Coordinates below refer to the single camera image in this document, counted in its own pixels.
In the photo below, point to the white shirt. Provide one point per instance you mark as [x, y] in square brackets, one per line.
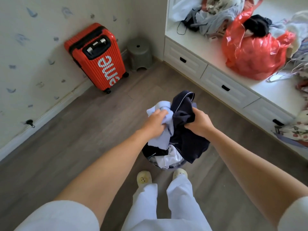
[60, 216]

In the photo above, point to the white drawer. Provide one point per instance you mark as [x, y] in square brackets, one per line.
[240, 93]
[173, 55]
[262, 111]

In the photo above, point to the cream right slipper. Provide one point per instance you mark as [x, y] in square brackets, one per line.
[180, 173]

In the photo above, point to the white wardrobe cabinet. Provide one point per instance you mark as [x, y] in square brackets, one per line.
[216, 55]

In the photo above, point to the person's right hand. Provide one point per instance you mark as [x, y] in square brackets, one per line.
[199, 125]

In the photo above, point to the person's left forearm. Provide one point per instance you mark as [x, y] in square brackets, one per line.
[105, 173]

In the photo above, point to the grey plastic stool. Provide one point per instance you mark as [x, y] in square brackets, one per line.
[139, 52]

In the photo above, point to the floral printed cloth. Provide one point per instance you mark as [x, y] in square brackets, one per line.
[298, 132]

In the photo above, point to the red suitcase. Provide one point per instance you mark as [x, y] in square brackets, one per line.
[96, 57]

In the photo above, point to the person's right forearm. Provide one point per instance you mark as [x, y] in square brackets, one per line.
[255, 175]

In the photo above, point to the white trousers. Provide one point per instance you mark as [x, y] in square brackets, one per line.
[179, 202]

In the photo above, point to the cream left slipper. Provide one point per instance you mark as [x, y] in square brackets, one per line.
[144, 179]

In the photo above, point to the white crumpled sheet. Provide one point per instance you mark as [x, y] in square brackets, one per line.
[184, 7]

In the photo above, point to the floral patterned garment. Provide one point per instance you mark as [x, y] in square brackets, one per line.
[223, 3]

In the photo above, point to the dark grey laundry basket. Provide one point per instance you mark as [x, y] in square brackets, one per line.
[176, 164]

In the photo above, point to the person's left fingers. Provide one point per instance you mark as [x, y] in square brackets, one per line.
[162, 114]

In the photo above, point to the navy garment with white trim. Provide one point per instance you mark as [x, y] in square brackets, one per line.
[154, 151]

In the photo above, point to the light blue garment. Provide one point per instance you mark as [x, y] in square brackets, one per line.
[163, 139]

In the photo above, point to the black garment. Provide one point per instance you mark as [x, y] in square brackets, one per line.
[258, 25]

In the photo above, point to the white fluffy garment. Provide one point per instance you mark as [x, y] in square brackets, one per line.
[298, 26]

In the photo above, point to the person's left hand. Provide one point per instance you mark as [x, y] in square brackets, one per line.
[152, 123]

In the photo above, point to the cream slipper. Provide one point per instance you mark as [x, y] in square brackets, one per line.
[180, 173]
[144, 179]

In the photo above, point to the red plastic bag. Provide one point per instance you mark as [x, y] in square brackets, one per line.
[255, 55]

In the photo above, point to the black door stop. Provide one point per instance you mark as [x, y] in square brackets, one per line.
[30, 123]

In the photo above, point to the person's right fingers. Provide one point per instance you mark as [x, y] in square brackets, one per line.
[190, 125]

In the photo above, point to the pale blue crumpled garment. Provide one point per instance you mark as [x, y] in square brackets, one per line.
[216, 20]

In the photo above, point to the navy garment with white piping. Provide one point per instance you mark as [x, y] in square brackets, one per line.
[190, 144]

